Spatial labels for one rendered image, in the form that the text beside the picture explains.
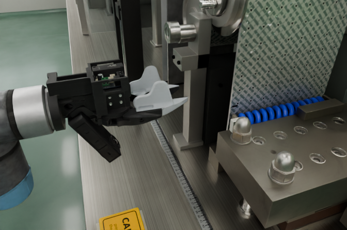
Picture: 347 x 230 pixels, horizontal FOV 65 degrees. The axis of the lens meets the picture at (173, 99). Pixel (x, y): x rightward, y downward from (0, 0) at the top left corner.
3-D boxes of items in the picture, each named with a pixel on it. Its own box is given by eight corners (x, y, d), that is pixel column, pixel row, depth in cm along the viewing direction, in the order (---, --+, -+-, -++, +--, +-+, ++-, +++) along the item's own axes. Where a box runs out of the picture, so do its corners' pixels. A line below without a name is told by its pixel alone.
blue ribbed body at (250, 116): (232, 124, 55) (234, 110, 53) (316, 105, 61) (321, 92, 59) (241, 135, 52) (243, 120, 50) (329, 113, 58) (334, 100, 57)
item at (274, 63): (227, 120, 55) (239, 28, 45) (319, 99, 62) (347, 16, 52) (229, 121, 55) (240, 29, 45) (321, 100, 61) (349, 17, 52)
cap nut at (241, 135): (226, 134, 49) (229, 113, 47) (244, 130, 50) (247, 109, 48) (237, 147, 46) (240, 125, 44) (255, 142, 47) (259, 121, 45)
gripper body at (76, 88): (133, 77, 39) (43, 91, 36) (137, 125, 44) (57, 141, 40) (123, 57, 45) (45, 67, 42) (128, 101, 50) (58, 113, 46)
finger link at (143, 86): (179, 63, 47) (129, 75, 44) (179, 93, 50) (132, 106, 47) (171, 57, 50) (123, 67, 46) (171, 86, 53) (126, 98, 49)
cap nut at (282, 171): (263, 170, 42) (268, 147, 39) (282, 164, 43) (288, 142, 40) (278, 188, 39) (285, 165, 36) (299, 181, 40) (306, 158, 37)
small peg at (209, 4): (201, 11, 45) (198, 8, 46) (216, 9, 46) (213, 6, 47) (202, 2, 45) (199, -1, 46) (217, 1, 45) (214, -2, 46)
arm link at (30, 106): (25, 149, 39) (30, 118, 46) (59, 142, 41) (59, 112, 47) (9, 105, 35) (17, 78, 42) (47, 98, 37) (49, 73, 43)
